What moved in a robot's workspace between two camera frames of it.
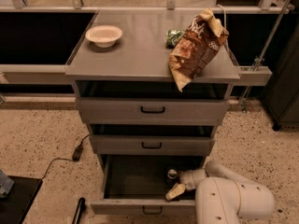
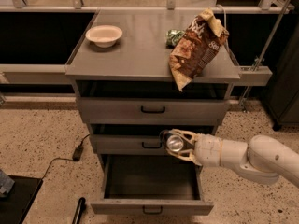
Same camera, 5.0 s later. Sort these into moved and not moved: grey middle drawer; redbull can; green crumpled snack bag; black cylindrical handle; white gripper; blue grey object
Moved: white gripper; redbull can
Not moved: blue grey object; grey middle drawer; black cylindrical handle; green crumpled snack bag
